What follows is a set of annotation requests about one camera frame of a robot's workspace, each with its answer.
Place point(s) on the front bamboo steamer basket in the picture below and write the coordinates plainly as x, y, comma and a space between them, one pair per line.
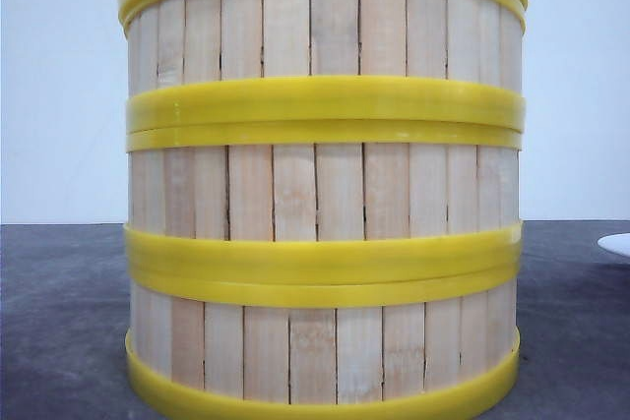
348, 329

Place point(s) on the white plate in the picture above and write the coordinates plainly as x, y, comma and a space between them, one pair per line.
618, 244

